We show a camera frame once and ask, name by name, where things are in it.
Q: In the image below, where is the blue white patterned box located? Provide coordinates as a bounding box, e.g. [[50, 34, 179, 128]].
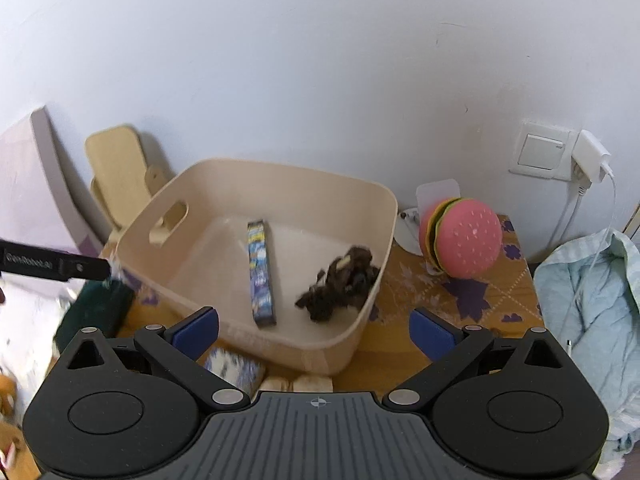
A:
[[204, 348, 266, 398]]

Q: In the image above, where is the pink burger toy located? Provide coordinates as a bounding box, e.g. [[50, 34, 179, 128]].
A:
[[420, 197, 502, 280]]

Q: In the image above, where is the white wall socket plate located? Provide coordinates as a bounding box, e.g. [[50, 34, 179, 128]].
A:
[[509, 120, 578, 182]]

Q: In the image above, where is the beige plastic storage bin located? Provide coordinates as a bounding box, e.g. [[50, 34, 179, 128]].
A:
[[115, 158, 398, 375]]

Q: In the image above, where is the light blue cloth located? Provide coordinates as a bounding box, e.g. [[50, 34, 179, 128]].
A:
[[534, 231, 639, 464]]

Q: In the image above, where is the beige bow hair accessory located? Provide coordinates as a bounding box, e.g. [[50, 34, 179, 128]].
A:
[[258, 375, 334, 393]]

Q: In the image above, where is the blue cartoon candy box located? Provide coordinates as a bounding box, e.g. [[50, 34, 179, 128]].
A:
[[246, 220, 277, 327]]

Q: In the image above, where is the brown plush hair clip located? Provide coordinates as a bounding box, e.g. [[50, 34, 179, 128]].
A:
[[295, 245, 380, 323]]

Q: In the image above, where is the dark green tissue pack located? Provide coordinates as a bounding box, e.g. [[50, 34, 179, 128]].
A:
[[53, 280, 134, 354]]

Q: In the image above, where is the white charging cable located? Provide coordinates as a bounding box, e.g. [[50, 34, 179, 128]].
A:
[[564, 167, 620, 356]]

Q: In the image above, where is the wooden stand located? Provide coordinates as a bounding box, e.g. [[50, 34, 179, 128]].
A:
[[85, 126, 169, 243]]

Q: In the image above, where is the white power adapter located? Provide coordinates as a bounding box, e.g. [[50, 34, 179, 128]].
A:
[[572, 129, 611, 184]]

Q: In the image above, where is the purple board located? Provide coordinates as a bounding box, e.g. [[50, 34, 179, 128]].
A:
[[0, 108, 102, 257]]

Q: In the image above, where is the white round stand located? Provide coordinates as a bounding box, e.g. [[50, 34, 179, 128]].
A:
[[394, 179, 461, 256]]

